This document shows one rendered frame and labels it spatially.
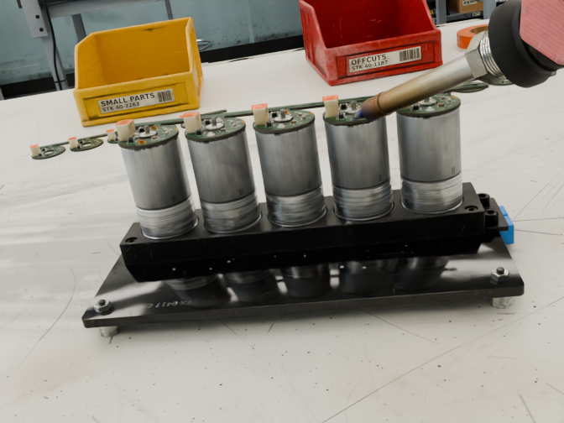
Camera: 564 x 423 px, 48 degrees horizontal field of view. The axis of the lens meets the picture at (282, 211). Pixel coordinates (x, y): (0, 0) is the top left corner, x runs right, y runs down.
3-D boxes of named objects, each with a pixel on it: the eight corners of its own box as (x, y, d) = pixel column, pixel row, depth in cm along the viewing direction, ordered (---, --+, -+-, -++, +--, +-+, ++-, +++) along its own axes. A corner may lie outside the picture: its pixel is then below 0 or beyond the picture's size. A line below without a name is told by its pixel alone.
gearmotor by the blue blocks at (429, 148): (467, 230, 25) (465, 106, 23) (405, 235, 26) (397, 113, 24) (457, 204, 28) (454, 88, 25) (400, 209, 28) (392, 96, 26)
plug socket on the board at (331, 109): (345, 116, 25) (343, 98, 24) (323, 118, 25) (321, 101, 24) (345, 109, 25) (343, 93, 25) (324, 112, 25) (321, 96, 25)
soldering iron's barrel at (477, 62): (362, 137, 23) (510, 79, 18) (346, 96, 23) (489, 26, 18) (389, 125, 24) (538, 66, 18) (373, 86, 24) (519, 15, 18)
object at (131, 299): (483, 220, 28) (483, 197, 28) (525, 313, 22) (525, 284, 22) (140, 251, 31) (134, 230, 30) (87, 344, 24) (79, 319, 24)
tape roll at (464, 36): (443, 46, 61) (442, 33, 60) (488, 33, 63) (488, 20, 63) (491, 52, 56) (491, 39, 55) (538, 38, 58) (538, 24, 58)
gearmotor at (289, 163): (327, 242, 26) (312, 122, 24) (268, 248, 26) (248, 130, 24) (328, 216, 28) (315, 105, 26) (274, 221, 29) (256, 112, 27)
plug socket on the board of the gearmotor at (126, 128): (137, 139, 26) (133, 123, 25) (117, 142, 26) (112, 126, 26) (143, 133, 26) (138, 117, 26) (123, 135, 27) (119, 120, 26)
